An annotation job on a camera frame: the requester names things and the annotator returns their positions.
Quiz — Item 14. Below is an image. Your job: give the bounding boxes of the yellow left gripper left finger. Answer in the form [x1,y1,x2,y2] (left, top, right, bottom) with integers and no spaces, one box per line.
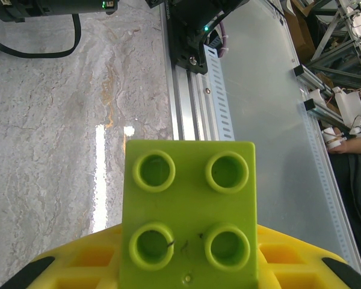
[5,224,124,289]

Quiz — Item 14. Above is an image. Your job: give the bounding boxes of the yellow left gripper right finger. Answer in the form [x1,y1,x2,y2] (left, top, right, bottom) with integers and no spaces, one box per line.
[255,224,361,289]

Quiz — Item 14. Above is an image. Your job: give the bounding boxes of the lime green lego brick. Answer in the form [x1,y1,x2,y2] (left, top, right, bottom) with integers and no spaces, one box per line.
[119,140,261,289]

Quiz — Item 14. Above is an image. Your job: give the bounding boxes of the person's forearm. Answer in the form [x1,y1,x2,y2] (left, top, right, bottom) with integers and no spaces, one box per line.
[329,134,361,156]

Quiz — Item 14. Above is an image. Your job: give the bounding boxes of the perforated metal edge strip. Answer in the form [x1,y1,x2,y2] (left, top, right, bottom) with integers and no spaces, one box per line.
[297,99,361,273]

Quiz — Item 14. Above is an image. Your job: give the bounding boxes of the person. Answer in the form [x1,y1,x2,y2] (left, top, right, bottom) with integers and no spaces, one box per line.
[329,152,361,276]

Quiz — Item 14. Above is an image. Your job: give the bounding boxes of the white robot parts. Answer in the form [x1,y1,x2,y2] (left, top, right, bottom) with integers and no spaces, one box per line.
[305,85,361,150]

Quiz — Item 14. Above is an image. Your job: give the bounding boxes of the brown cardboard box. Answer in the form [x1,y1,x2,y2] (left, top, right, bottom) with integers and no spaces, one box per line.
[287,0,318,63]

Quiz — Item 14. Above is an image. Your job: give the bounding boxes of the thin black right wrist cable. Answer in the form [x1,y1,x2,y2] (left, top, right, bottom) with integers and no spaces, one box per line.
[0,13,81,59]

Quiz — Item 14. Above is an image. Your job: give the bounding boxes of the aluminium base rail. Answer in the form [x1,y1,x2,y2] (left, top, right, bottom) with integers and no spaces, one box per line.
[159,0,217,142]

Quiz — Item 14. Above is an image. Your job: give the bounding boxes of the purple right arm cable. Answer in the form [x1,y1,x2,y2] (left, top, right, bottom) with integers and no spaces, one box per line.
[209,20,231,58]

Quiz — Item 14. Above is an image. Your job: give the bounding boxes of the slotted white cable duct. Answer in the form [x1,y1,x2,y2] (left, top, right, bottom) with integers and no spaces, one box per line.
[203,43,236,142]

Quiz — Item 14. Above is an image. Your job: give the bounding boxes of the aluminium frame structure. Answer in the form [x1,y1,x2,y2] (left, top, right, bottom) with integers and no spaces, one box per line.
[293,0,361,94]

